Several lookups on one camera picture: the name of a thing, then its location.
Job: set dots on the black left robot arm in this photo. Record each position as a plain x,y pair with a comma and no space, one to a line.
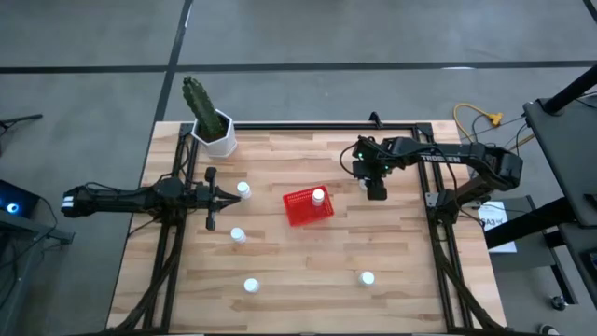
116,198

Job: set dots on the white paper sheet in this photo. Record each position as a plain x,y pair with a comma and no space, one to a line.
494,219

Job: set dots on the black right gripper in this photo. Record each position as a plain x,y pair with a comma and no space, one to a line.
375,186

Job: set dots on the black equipment table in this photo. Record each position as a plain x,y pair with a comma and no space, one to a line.
569,154

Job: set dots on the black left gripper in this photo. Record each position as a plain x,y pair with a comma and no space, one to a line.
211,198

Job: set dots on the red plastic basket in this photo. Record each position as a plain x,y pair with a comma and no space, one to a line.
298,210

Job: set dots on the green cactus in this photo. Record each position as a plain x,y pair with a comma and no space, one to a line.
200,107

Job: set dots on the small black clamp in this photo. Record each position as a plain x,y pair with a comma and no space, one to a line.
374,119

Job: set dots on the black metal stand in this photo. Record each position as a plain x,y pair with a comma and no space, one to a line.
28,233

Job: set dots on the white pill bottle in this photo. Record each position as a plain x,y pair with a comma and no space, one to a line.
251,285
367,278
362,186
318,193
243,188
237,233

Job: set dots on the black device with blue light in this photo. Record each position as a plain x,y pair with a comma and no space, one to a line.
18,198

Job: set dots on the black tripod leg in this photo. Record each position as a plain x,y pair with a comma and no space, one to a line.
21,119

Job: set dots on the black aluminium rig frame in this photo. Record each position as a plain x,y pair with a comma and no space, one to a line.
303,126

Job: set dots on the black caster wheel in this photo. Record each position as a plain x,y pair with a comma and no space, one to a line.
549,331
559,303

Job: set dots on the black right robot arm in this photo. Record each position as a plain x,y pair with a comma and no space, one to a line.
443,151

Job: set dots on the white hexagonal plant pot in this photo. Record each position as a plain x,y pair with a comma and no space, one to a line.
221,147

